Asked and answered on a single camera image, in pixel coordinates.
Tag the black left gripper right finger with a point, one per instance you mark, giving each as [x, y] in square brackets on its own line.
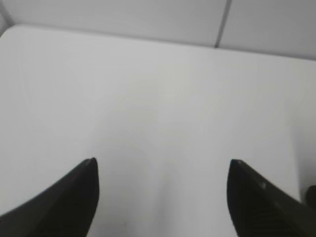
[260, 209]

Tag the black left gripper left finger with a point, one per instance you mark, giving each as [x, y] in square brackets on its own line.
[65, 209]

